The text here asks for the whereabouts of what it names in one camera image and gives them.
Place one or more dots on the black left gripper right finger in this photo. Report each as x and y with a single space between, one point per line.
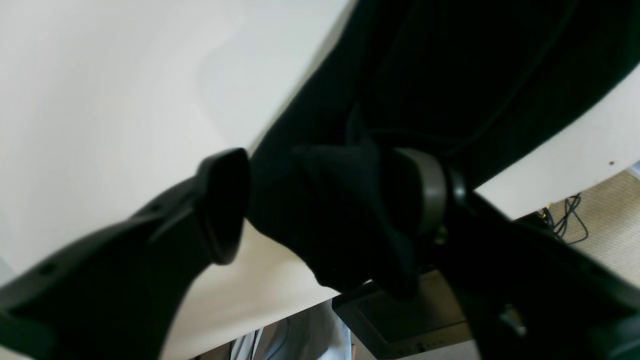
524 294

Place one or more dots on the black t-shirt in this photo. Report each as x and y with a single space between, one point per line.
477 83

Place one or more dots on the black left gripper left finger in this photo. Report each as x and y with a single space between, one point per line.
114 294

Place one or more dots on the dark wooden cabinet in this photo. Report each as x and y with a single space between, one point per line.
391 329

